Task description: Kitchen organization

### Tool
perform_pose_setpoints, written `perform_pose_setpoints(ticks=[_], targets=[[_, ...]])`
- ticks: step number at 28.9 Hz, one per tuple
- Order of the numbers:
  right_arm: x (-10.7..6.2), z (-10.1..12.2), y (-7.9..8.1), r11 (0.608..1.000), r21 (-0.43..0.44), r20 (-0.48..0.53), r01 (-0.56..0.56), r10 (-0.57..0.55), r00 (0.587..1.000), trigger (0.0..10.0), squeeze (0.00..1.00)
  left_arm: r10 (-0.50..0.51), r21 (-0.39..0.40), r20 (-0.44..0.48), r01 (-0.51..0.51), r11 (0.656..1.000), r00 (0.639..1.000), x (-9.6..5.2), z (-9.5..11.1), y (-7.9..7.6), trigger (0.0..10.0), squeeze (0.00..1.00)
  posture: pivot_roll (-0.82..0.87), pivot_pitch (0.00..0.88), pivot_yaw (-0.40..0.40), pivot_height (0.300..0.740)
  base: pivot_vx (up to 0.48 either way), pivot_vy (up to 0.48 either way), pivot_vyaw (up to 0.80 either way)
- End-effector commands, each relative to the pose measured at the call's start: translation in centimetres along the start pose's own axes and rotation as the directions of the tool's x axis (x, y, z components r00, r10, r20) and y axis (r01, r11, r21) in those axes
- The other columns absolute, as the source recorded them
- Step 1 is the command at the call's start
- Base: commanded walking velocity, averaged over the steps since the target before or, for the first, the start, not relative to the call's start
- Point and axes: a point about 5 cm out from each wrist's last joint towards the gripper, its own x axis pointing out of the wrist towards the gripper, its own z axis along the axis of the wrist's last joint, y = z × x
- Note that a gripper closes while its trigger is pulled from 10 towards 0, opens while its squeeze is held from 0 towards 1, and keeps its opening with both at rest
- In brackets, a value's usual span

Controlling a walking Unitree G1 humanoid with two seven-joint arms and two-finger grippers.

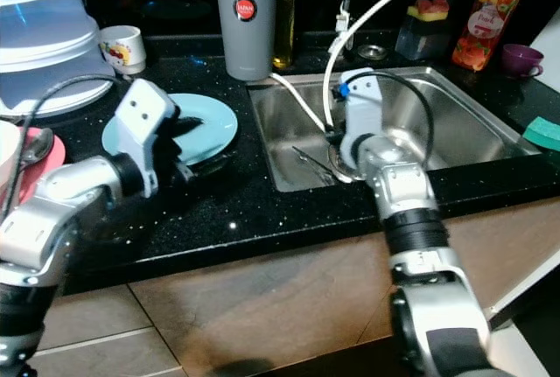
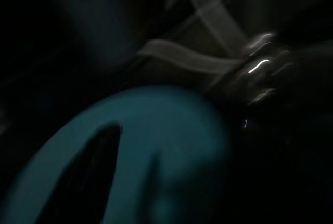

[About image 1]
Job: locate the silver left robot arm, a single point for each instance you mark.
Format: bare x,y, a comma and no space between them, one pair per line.
52,219

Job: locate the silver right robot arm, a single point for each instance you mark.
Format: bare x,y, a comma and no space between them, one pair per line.
420,246

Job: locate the light blue plate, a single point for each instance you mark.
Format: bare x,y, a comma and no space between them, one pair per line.
219,128

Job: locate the metal cutlery piece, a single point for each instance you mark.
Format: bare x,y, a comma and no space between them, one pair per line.
313,164

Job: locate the grey canister with red badge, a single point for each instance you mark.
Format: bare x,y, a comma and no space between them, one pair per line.
245,49

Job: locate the round metal counter fitting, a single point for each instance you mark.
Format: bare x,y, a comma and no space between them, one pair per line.
372,52

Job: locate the white mug with print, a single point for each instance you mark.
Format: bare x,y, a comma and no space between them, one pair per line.
122,49

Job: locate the yellow oil bottle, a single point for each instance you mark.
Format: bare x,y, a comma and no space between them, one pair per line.
283,36

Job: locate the pink plate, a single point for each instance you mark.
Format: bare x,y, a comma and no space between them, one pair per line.
51,163

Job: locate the chrome faucet pipe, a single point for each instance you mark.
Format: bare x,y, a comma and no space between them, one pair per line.
348,1

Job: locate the metal spoon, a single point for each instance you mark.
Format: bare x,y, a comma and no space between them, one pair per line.
37,145

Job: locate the stainless steel sink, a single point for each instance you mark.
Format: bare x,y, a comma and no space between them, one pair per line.
481,128

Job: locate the stacked white plastic containers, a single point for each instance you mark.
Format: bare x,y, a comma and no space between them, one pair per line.
48,40

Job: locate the white bowl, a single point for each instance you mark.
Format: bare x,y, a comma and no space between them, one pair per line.
9,171

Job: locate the fruit print soap pump bottle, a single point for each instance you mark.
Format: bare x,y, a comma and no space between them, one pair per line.
483,31

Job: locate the purple cup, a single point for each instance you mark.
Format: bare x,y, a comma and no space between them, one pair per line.
521,60

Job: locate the green sponge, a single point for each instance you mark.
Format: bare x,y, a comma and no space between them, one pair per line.
542,134

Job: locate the white board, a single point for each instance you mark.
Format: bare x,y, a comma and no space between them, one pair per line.
547,53

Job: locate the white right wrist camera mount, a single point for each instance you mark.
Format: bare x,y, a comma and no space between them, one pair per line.
363,110

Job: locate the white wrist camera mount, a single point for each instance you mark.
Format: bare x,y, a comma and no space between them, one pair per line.
144,119
363,110

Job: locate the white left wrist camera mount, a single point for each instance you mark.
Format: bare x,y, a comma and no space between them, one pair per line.
144,119

